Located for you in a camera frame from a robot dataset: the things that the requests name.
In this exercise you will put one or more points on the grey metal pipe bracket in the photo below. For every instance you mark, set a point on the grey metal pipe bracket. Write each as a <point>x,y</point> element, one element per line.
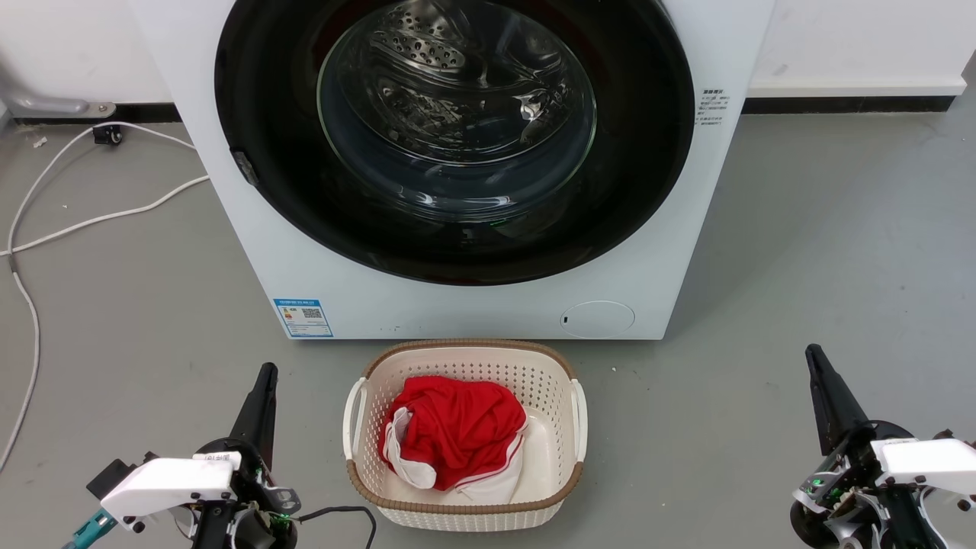
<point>46,103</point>

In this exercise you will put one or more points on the round black glass washer door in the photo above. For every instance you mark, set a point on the round black glass washer door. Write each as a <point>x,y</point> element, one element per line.
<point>274,91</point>

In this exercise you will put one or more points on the red and white garment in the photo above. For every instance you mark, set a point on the red and white garment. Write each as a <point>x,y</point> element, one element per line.
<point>457,427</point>

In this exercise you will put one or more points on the small black plug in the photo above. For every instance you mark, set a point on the small black plug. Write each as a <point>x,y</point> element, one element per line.
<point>107,135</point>

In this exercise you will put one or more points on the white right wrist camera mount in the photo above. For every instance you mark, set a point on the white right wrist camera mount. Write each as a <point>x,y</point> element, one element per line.
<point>926,461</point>

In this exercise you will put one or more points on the blue energy label sticker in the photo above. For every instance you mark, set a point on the blue energy label sticker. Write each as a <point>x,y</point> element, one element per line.
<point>303,317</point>

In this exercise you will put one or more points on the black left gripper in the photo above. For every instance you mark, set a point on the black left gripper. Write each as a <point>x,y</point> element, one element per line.
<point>255,496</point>

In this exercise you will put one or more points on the white front-load washing machine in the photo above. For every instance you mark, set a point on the white front-load washing machine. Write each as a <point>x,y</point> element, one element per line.
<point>473,309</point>

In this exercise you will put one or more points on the round white filter cover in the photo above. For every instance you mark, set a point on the round white filter cover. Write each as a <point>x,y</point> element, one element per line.
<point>598,319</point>

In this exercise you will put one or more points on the cream plastic laundry basket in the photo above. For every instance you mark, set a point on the cream plastic laundry basket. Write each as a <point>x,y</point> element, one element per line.
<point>549,457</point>

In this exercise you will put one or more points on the small printed text label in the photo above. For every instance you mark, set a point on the small printed text label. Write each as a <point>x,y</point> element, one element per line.
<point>712,107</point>

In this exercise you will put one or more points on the steel washer drum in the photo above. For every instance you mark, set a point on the steel washer drum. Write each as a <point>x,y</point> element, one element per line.
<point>450,84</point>

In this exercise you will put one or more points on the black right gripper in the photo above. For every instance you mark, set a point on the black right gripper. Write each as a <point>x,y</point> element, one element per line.
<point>846,488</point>

